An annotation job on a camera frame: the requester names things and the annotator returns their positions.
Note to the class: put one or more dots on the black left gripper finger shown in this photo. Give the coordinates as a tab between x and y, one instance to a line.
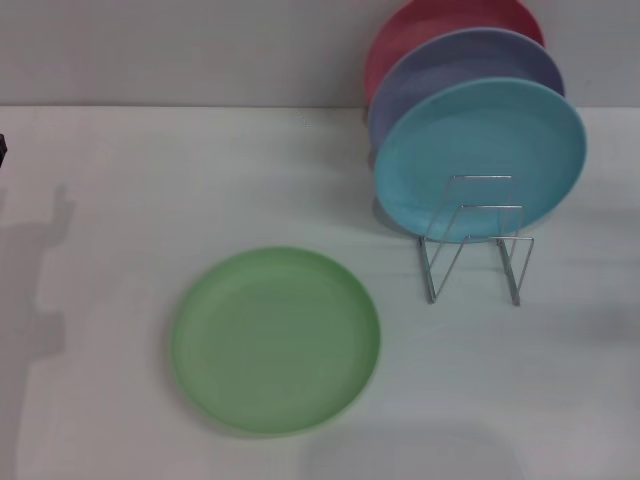
2	150

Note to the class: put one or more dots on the green plate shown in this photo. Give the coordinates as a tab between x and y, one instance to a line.
275	345

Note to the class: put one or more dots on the purple plate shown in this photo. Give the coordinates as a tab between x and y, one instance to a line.
450	55

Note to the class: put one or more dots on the red plate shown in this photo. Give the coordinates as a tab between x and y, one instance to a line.
450	15

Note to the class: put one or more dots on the light blue plate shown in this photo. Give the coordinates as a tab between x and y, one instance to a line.
480	145

